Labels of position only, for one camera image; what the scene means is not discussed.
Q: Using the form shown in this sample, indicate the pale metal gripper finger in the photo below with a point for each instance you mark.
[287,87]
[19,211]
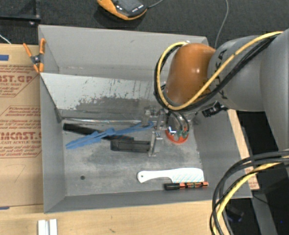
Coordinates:
[150,114]
[155,143]

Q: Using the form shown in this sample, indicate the red-orange round toy fruit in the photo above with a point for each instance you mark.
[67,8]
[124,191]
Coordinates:
[170,137]

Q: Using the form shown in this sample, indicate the black rectangular box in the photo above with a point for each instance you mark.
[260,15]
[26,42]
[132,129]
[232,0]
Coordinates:
[129,146]

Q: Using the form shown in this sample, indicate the white plastic comb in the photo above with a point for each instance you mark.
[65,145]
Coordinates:
[176,174]

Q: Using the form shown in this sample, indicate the grey metal bin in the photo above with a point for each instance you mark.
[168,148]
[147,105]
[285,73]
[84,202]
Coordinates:
[125,170]

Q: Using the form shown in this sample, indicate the blue plastic tongs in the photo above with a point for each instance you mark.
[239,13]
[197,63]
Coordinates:
[103,134]

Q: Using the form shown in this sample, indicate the black and orange pen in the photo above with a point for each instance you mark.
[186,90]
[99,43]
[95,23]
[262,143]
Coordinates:
[186,185]

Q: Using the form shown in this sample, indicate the long black flat stick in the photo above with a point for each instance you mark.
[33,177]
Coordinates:
[80,129]

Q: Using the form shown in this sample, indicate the brown cardboard board red print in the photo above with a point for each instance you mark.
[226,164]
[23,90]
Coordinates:
[17,121]

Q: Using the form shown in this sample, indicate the black cylinder on white bracket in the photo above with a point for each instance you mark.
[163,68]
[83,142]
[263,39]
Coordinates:
[211,111]

